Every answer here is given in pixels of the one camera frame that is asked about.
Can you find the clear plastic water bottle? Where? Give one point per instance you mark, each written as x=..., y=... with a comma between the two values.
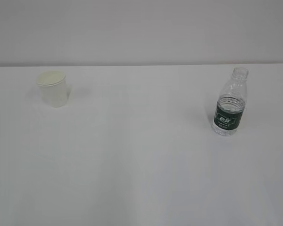
x=231, y=103

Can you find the white paper cup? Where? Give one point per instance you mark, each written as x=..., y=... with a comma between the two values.
x=53, y=88

